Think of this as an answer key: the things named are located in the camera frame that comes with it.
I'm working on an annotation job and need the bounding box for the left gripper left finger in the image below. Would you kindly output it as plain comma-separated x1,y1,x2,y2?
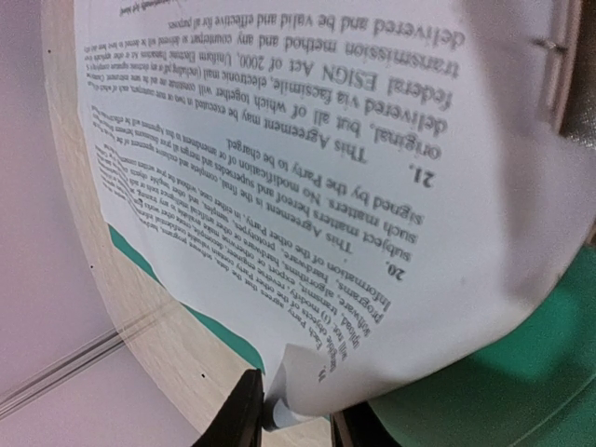
192,369,264,447

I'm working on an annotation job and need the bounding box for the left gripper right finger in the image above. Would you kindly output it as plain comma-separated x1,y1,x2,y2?
331,403,372,447

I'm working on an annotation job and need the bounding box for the green file folder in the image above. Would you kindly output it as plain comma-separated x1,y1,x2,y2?
106,223,596,447

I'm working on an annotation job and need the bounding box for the printed paper sheet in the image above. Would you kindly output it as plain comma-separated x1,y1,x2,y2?
74,1,595,428

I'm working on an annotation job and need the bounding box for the folder spine metal clip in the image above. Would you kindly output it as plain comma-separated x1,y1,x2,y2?
532,1,595,151

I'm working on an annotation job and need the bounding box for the left aluminium frame post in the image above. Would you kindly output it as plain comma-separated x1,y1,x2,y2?
1,330,125,419

